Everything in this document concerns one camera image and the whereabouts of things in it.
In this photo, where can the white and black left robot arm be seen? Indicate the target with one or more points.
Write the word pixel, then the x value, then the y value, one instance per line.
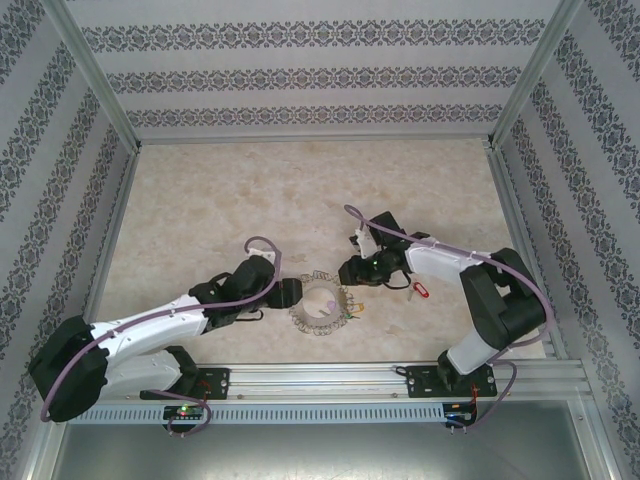
pixel 150 335

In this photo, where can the aluminium frame post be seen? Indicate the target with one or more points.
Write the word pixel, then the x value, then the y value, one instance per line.
pixel 93 75
pixel 532 75

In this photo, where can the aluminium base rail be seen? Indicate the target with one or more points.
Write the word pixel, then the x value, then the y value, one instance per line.
pixel 315 380

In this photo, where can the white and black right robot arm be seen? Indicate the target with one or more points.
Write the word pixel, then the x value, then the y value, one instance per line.
pixel 450 265

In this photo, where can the yellow tag key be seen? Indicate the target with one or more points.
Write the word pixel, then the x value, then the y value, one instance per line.
pixel 361 305

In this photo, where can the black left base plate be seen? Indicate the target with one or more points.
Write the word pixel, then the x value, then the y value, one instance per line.
pixel 220 382

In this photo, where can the small circuit board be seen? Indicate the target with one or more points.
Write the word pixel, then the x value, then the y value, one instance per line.
pixel 460 417

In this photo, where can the aluminium side rail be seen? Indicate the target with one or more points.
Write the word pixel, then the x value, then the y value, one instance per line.
pixel 119 210
pixel 515 210

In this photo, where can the aluminium frame crossbar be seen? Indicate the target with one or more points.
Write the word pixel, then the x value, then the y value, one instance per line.
pixel 315 140

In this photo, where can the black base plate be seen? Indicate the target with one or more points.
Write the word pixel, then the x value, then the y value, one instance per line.
pixel 220 382
pixel 422 382

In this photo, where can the circuit board with green light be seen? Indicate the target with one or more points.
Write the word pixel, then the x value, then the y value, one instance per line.
pixel 184 412

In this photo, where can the grey metal front panel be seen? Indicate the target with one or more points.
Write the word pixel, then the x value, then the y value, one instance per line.
pixel 320 455

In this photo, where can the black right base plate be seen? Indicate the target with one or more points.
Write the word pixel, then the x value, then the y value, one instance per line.
pixel 422 382

